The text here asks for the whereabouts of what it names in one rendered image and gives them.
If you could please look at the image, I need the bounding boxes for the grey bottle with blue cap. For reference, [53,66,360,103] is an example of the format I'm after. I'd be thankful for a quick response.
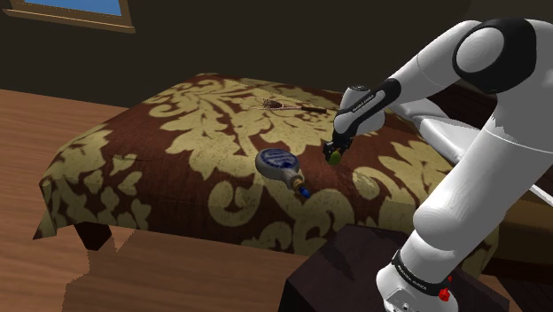
[254,147,312,199]

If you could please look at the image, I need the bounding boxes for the white pillow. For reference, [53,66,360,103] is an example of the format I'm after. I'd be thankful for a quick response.
[403,97,553,207]

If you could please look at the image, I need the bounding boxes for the dark robot stand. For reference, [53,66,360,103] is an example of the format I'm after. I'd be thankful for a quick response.
[278,222,510,312]

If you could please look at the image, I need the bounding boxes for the wooden framed window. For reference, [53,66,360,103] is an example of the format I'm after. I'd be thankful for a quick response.
[3,0,136,35]

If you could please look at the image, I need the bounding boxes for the bed with brown patterned cover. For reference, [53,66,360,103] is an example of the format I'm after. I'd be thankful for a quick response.
[33,72,553,280]

